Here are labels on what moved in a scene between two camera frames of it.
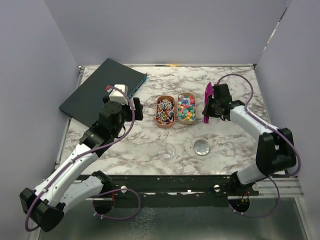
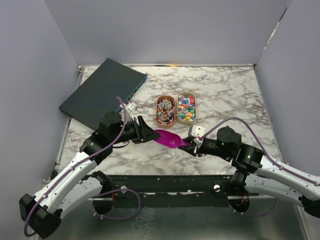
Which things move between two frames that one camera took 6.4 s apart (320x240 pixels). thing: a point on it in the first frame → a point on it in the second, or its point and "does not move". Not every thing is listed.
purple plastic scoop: (209, 92) → (171, 139)
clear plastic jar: (167, 151) does not move
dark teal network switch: (84, 105) does not move
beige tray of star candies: (186, 108) does not move
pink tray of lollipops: (165, 111) does not move
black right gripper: (211, 114) → (192, 148)
